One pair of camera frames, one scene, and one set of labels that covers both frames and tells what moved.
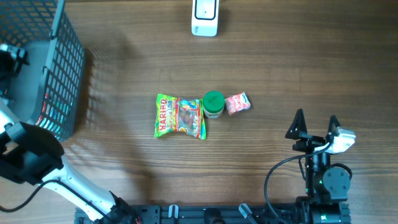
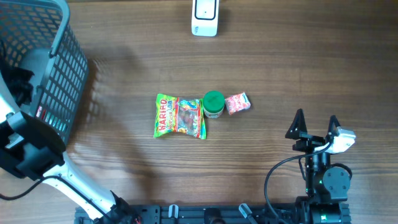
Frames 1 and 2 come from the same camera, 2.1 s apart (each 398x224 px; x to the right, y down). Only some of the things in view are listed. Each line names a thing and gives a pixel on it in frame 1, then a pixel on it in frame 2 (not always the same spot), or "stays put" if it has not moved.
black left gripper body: (10, 64) to (19, 80)
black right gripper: (309, 142) stays put
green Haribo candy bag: (180, 114) stays put
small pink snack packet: (237, 103) stays put
